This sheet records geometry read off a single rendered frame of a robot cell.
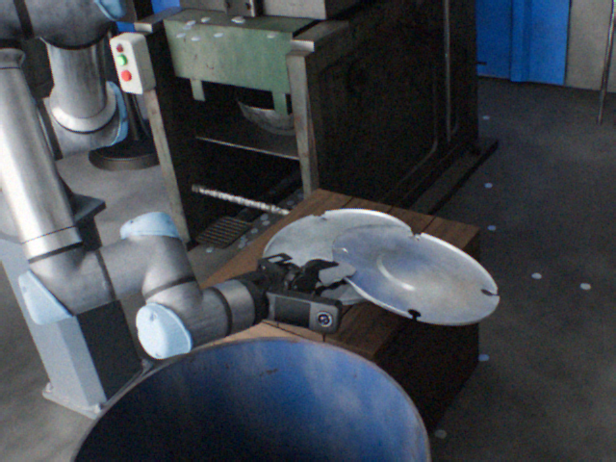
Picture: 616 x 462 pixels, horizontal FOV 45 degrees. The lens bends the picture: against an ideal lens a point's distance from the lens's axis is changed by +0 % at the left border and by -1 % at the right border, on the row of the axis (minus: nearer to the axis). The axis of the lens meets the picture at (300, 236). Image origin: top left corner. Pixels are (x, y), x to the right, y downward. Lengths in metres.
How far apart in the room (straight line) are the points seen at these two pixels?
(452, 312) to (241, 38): 0.86
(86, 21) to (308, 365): 0.56
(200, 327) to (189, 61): 1.01
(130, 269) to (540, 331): 1.03
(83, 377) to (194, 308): 0.68
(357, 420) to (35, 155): 0.56
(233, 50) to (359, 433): 1.01
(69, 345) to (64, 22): 0.74
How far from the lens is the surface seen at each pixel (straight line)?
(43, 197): 1.01
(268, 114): 1.90
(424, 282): 1.23
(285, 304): 1.06
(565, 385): 1.64
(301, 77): 1.60
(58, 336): 1.60
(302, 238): 1.44
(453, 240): 1.42
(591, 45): 2.90
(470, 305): 1.23
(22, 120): 1.03
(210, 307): 1.01
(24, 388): 1.86
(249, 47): 1.74
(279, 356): 1.04
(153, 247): 1.01
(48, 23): 1.07
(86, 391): 1.68
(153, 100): 1.95
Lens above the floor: 1.14
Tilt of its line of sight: 33 degrees down
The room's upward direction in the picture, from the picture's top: 8 degrees counter-clockwise
